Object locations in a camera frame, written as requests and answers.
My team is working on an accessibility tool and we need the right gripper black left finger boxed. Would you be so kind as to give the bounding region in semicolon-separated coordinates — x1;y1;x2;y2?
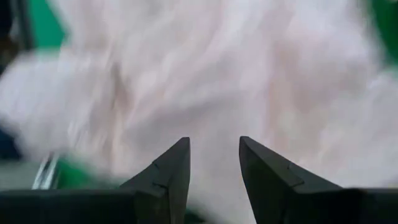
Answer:
0;136;191;224

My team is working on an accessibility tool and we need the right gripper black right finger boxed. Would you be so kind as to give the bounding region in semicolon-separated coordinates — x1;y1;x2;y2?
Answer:
238;136;398;224

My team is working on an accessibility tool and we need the pale pink garment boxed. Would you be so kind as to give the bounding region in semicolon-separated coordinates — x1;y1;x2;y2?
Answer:
0;0;398;224

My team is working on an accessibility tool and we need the silver aluminium bar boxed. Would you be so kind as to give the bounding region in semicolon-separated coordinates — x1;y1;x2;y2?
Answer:
32;152;60;190

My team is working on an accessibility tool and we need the green table mat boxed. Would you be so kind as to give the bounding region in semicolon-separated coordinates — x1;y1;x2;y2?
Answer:
29;0;398;224

